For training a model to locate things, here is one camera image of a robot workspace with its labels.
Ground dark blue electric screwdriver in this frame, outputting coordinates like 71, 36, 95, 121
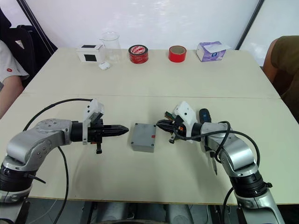
198, 108, 219, 175

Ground white cube box black squares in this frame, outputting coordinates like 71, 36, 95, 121
76, 44, 105, 63

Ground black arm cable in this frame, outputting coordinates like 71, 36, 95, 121
174, 120, 261, 224
23, 98, 93, 224

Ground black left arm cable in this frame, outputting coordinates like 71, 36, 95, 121
23, 98, 93, 224

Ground red printed tape roll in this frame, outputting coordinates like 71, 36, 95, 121
128, 45, 150, 64

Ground grey plastic box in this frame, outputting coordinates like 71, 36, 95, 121
131, 141, 155, 154

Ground purple tissue pack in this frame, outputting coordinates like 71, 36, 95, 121
195, 41, 232, 63

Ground clear glass beaker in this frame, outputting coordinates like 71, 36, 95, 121
99, 31, 122, 65

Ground person in olive shirt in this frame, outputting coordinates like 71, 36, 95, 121
263, 35, 299, 122

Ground person in white shirt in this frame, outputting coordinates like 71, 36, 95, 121
0, 39, 30, 119

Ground grey box lid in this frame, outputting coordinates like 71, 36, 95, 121
130, 123, 157, 147

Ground black partition frame bar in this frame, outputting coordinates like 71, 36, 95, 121
235, 0, 266, 50
16, 0, 58, 53

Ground black office chair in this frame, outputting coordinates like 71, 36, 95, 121
0, 7, 58, 87

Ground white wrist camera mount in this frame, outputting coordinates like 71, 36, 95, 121
174, 101, 199, 142
82, 98, 105, 145

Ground red tape roll cardboard core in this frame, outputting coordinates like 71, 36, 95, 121
168, 45, 188, 63

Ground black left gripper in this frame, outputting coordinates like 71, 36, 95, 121
87, 118, 130, 155

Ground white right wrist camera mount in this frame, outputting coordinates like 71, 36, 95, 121
174, 101, 199, 142

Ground dark grey rounded shape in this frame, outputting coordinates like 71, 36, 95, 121
163, 204, 195, 224

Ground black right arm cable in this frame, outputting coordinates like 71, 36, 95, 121
174, 120, 261, 224

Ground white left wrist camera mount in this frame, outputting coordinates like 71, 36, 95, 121
82, 98, 105, 145

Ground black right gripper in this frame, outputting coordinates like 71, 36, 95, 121
156, 111, 185, 144

